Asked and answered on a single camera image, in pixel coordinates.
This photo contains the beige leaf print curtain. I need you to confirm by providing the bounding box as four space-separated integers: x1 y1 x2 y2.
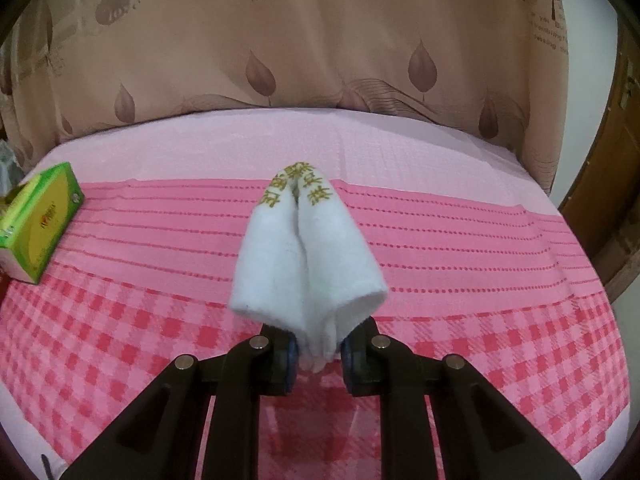
0 0 572 196

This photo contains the grey plastic bag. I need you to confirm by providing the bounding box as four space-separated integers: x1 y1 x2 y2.
0 140 22 196

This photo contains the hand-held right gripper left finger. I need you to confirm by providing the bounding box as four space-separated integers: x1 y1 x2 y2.
62 322 299 480

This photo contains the brown wooden door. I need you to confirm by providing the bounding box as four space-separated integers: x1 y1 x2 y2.
557 10 640 306

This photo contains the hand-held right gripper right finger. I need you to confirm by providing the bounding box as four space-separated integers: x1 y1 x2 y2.
341 316 586 480

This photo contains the green tissue box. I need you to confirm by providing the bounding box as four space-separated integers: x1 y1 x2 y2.
0 161 85 286

